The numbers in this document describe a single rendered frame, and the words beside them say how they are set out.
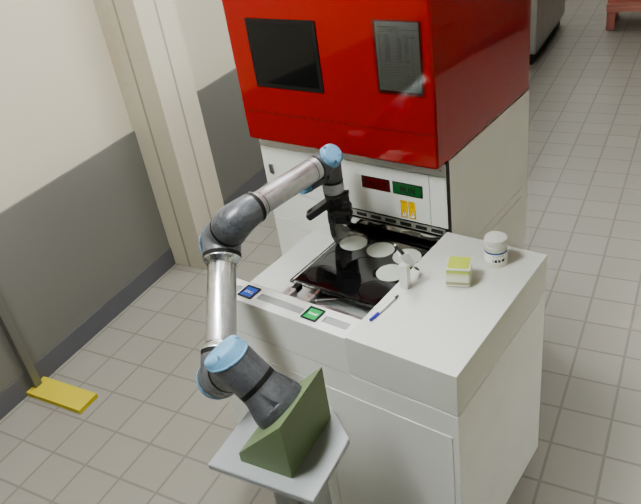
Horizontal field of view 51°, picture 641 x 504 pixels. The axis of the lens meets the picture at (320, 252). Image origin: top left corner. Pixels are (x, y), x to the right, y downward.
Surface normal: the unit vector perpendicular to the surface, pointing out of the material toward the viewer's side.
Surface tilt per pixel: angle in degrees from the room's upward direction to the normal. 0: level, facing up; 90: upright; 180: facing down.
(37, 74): 90
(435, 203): 90
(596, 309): 0
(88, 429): 0
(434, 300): 0
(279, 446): 90
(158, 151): 90
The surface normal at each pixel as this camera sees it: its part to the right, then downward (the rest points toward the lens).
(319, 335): -0.58, 0.50
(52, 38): 0.88, 0.14
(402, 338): -0.14, -0.84
